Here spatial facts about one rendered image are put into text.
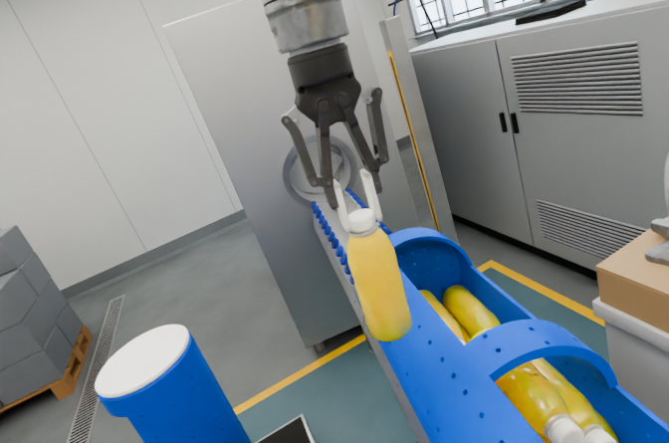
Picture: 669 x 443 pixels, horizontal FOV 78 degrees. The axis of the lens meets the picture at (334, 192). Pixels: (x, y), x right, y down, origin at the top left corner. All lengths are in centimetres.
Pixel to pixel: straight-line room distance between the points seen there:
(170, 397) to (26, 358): 250
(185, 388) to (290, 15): 111
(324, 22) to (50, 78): 492
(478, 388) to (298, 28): 50
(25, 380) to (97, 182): 230
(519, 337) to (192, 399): 98
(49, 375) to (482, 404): 345
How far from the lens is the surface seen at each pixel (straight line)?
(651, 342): 105
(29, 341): 370
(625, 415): 80
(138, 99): 519
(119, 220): 540
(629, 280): 100
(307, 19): 47
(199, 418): 142
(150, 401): 134
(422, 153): 155
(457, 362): 67
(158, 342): 144
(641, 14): 203
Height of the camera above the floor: 169
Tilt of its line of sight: 19 degrees down
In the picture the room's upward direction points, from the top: 20 degrees counter-clockwise
